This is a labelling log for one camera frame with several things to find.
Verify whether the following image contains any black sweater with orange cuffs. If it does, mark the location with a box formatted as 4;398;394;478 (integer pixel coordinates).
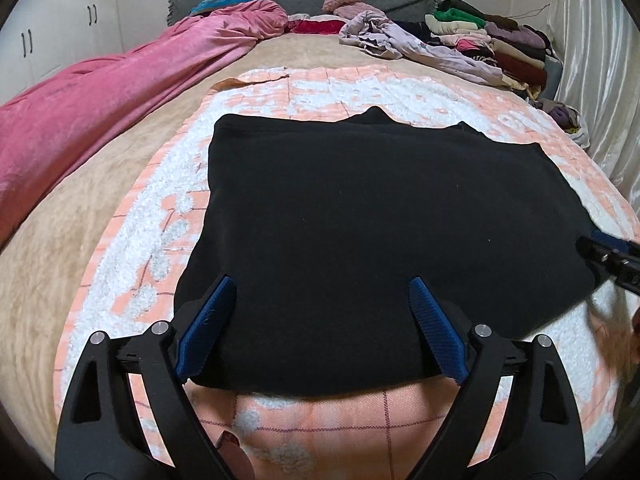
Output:
174;107;603;398

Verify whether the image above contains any bag of clothes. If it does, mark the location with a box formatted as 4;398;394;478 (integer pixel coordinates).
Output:
530;98;590;151

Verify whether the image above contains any stack of folded clothes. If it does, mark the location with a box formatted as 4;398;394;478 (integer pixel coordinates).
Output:
396;0;563;99

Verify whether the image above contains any right hand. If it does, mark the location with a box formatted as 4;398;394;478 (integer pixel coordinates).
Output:
631;308;640;337

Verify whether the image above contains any left hand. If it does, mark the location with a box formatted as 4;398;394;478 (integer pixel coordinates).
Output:
216;430;255;480

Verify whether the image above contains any white satin curtain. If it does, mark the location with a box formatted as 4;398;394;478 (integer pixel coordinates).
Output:
547;0;639;210

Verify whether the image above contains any pink white plush blanket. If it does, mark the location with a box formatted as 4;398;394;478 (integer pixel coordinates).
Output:
53;65;639;479

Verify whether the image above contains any pink velvet quilt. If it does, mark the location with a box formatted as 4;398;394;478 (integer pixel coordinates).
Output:
1;0;288;240

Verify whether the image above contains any lilac crumpled garment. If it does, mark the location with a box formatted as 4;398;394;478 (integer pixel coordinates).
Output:
338;11;506;88

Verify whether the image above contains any pink fuzzy knit item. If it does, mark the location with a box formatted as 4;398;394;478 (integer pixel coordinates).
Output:
322;0;384;20

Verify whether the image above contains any dark red garment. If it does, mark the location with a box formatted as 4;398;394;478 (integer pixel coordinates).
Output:
285;20;345;36

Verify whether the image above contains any white wardrobe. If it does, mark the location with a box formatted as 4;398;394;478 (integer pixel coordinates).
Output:
1;0;124;102

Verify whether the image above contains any blue garment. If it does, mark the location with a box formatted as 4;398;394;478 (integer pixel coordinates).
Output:
190;0;255;15

